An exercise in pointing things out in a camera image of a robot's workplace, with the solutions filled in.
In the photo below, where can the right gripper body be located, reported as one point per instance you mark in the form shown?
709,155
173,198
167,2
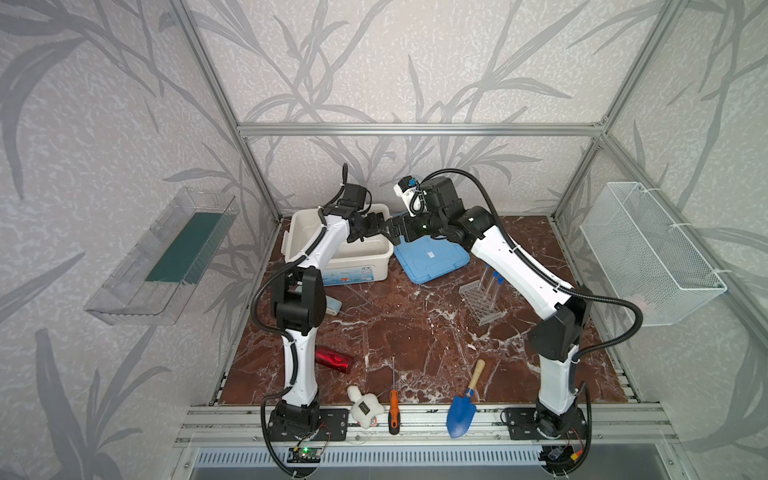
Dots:
405,223

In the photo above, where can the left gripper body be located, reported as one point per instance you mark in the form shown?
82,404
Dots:
368,222

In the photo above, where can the white plastic bin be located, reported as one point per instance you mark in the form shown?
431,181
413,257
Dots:
363,261

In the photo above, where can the blue capped test tube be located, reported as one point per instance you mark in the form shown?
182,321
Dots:
495,288
485,283

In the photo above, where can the clear acrylic test tube rack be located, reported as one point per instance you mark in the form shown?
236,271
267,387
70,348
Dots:
484,312

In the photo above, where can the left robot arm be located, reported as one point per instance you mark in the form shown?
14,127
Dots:
298,300

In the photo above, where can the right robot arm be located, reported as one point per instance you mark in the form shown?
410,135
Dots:
556,339

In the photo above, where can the blue plastic bin lid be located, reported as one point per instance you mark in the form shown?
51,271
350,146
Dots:
427,259

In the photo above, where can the grey-blue flat tool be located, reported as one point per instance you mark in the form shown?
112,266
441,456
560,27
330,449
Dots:
333,306

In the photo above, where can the red small object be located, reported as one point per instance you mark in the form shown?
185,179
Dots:
334,360

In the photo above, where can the blue garden trowel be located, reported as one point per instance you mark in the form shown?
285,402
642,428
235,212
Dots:
462,410

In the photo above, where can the pink object in basket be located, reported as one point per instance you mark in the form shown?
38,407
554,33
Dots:
636,305

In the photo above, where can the green circuit board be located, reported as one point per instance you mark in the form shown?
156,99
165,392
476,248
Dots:
305,455

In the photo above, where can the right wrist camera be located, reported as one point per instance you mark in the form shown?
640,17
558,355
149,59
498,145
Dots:
408,189

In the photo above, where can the orange handled screwdriver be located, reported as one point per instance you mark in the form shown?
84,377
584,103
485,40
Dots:
394,416

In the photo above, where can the aluminium frame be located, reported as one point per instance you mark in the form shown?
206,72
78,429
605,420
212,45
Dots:
543,101

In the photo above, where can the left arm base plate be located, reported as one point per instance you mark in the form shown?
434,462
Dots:
324,424

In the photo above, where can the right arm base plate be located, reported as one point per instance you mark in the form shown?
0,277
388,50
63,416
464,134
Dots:
533,423

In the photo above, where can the clear wall shelf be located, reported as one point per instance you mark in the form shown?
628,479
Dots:
155,281

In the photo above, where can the white wire basket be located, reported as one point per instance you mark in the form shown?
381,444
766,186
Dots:
647,257

